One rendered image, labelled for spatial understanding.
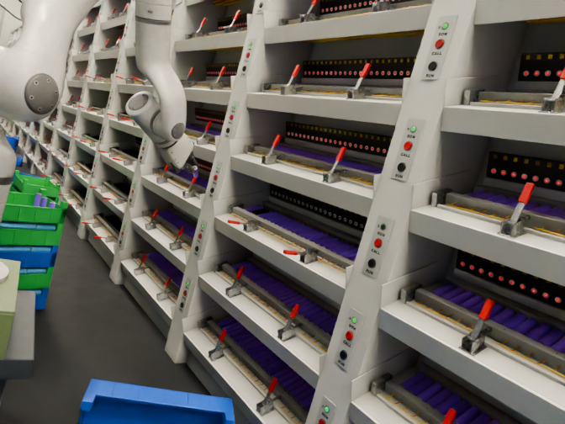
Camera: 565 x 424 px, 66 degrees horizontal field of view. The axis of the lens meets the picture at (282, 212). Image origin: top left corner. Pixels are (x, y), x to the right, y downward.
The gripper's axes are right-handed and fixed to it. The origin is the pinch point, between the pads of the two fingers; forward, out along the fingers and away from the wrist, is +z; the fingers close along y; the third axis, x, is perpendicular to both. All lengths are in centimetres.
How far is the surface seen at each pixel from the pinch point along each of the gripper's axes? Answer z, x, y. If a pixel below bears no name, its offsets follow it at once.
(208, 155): 3.8, 1.6, -7.1
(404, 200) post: -30, 76, 11
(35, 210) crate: -7, -42, 33
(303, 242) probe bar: -7, 50, 18
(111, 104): 46, -110, -47
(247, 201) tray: 11.1, 19.1, 2.9
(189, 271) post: 17.3, 6.8, 30.2
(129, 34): 29, -107, -83
